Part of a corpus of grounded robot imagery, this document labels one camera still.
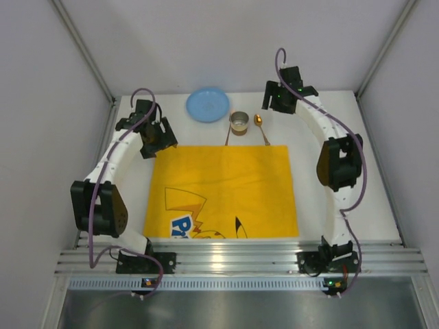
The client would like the aluminium mounting rail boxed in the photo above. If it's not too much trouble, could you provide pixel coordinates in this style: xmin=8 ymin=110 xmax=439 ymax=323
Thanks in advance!
xmin=55 ymin=239 xmax=427 ymax=276

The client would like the yellow cartoon placemat cloth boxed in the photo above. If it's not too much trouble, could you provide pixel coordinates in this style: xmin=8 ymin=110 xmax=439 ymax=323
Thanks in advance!
xmin=143 ymin=145 xmax=299 ymax=239

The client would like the blue round plate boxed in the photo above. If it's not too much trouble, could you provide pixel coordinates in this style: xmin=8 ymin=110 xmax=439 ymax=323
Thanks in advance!
xmin=185 ymin=87 xmax=230 ymax=123

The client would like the copper fork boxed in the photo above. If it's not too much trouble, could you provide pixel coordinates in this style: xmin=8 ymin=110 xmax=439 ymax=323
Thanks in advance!
xmin=224 ymin=121 xmax=232 ymax=146

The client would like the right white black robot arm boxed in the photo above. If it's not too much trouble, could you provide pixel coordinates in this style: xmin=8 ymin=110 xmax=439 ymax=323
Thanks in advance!
xmin=262 ymin=66 xmax=362 ymax=260

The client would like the aluminium frame post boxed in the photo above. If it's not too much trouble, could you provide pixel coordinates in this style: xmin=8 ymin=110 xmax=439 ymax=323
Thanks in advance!
xmin=48 ymin=0 xmax=115 ymax=103
xmin=355 ymin=0 xmax=420 ymax=101

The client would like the metal cup brown band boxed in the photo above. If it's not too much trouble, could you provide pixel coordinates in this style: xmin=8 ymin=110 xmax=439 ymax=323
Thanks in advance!
xmin=230 ymin=111 xmax=249 ymax=136

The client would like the slotted grey cable duct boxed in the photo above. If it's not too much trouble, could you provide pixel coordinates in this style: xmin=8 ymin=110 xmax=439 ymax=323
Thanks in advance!
xmin=69 ymin=276 xmax=346 ymax=291

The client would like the left aluminium frame post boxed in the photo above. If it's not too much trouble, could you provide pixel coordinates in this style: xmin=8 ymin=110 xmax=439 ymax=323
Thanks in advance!
xmin=48 ymin=0 xmax=115 ymax=103

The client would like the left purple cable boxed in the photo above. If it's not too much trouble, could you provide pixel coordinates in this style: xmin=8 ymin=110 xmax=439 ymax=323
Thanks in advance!
xmin=88 ymin=88 xmax=165 ymax=299

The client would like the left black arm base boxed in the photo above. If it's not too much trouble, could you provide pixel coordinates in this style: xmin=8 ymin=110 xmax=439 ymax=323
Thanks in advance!
xmin=115 ymin=252 xmax=177 ymax=274

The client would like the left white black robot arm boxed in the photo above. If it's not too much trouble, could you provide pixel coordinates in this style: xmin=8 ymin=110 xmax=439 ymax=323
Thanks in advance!
xmin=70 ymin=99 xmax=178 ymax=254

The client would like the copper spoon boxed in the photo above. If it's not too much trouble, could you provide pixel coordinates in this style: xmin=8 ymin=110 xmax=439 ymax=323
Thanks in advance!
xmin=253 ymin=114 xmax=270 ymax=146

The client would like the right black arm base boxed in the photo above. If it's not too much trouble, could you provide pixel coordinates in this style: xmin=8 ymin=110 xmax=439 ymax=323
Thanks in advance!
xmin=297 ymin=240 xmax=360 ymax=277

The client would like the right aluminium frame post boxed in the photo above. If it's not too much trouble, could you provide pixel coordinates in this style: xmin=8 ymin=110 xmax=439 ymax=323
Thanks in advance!
xmin=355 ymin=0 xmax=420 ymax=101

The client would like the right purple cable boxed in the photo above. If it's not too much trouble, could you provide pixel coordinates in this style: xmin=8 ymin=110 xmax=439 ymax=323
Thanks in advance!
xmin=276 ymin=47 xmax=370 ymax=298

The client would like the purple cable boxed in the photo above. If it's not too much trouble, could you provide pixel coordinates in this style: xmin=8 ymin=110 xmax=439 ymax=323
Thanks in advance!
xmin=88 ymin=88 xmax=165 ymax=299
xmin=276 ymin=47 xmax=370 ymax=298

